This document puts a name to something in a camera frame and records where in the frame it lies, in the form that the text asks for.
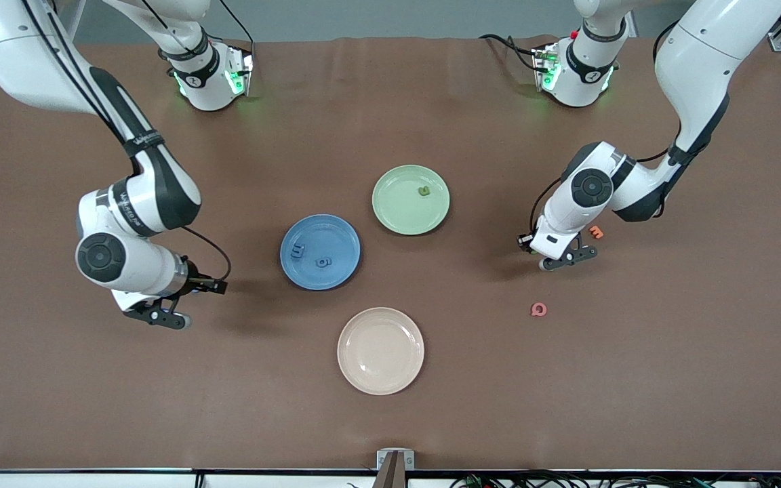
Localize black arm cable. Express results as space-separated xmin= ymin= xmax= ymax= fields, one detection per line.
xmin=21 ymin=0 xmax=233 ymax=282
xmin=528 ymin=20 xmax=686 ymax=238

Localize black right base cable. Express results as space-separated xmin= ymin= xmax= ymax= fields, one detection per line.
xmin=216 ymin=0 xmax=256 ymax=48

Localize blue plate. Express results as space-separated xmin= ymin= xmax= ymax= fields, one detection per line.
xmin=280 ymin=214 xmax=362 ymax=291

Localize tangled black cables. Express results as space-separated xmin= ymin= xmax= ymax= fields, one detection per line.
xmin=450 ymin=469 xmax=781 ymax=488

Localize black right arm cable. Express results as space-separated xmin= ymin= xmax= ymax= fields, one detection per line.
xmin=21 ymin=0 xmax=233 ymax=282

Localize white table edge rail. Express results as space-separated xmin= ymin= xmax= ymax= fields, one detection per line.
xmin=0 ymin=469 xmax=781 ymax=488

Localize black left base cable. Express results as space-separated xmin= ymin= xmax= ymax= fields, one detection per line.
xmin=479 ymin=33 xmax=544 ymax=74

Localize beige plate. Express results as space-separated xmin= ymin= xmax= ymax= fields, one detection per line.
xmin=337 ymin=307 xmax=426 ymax=396

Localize brown table cover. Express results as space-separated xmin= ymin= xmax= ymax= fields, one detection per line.
xmin=0 ymin=35 xmax=781 ymax=472

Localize green plate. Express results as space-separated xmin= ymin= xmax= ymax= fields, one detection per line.
xmin=372 ymin=165 xmax=451 ymax=237

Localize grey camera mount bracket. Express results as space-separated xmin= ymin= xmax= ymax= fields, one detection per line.
xmin=374 ymin=449 xmax=416 ymax=488

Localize black base cable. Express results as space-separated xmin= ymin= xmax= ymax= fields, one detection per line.
xmin=479 ymin=33 xmax=544 ymax=74
xmin=216 ymin=0 xmax=256 ymax=48

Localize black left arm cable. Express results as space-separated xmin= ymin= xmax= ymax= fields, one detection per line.
xmin=528 ymin=20 xmax=686 ymax=238

